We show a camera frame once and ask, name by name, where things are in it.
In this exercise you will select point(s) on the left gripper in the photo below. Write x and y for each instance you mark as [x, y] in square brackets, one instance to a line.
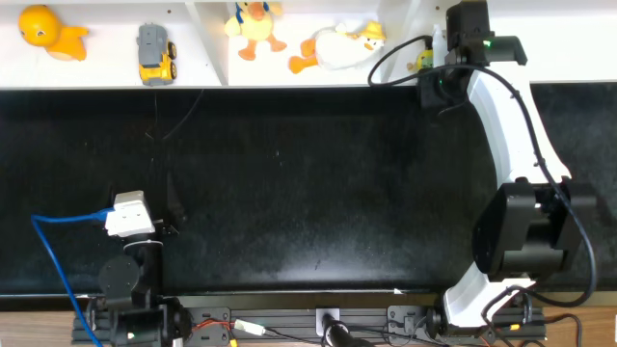
[166, 230]

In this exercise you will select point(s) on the yellow wooden rattle drum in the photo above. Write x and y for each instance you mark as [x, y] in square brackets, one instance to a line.
[425, 59]

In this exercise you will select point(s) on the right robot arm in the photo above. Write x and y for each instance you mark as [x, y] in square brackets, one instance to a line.
[506, 135]

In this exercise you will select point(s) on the grey and yellow toy truck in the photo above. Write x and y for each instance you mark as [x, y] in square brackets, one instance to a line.
[155, 53]

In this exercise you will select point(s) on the white shelf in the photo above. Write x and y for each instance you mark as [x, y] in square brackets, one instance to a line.
[96, 67]

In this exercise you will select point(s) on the yellow rubber duck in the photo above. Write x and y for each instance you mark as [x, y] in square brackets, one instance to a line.
[45, 31]

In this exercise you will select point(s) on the white plush duck yellow hat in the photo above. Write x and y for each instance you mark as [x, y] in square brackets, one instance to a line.
[337, 48]

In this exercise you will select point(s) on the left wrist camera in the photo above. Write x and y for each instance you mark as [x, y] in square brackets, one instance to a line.
[129, 214]

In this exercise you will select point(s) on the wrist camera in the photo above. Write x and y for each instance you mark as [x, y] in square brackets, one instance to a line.
[129, 214]
[438, 45]

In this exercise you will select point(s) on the mounting rail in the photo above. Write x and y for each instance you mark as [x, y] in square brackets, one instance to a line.
[289, 328]

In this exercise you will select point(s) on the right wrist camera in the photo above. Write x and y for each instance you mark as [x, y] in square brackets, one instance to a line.
[438, 45]

